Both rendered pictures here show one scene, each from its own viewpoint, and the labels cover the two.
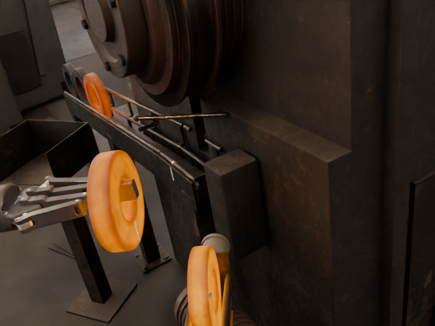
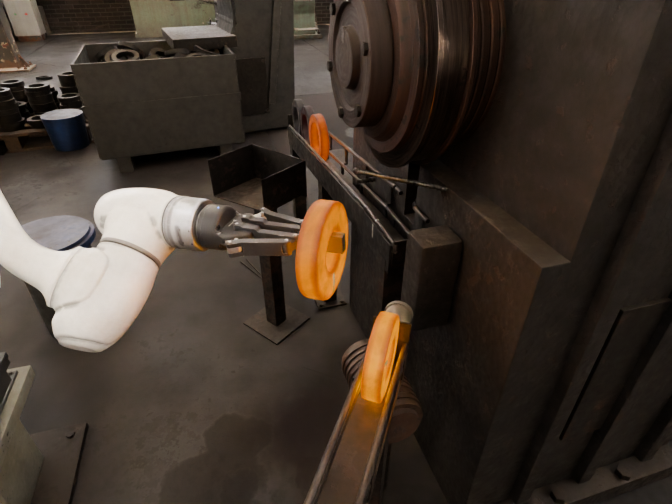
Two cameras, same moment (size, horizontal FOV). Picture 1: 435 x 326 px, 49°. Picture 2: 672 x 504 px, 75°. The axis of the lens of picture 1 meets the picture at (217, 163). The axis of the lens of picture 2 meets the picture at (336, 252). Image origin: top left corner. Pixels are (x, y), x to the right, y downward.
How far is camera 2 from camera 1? 7 cm
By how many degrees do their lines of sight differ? 9
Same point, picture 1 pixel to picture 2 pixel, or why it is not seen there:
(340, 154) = (557, 263)
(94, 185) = (307, 230)
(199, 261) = (384, 328)
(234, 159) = (439, 235)
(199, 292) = (377, 358)
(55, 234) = not seen: hidden behind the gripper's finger
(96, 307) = (269, 327)
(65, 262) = (251, 279)
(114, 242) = (312, 289)
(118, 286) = (292, 315)
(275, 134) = (491, 222)
